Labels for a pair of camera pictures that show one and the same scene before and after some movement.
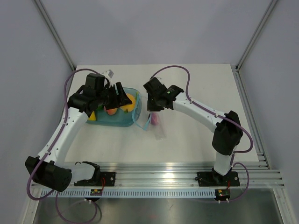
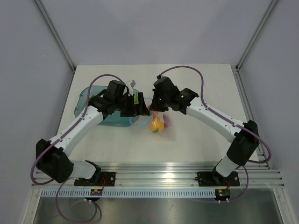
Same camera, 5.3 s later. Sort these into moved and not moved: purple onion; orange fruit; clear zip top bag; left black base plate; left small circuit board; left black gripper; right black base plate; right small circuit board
Moved: left black gripper; purple onion; clear zip top bag; orange fruit
Not moved: right black base plate; right small circuit board; left small circuit board; left black base plate
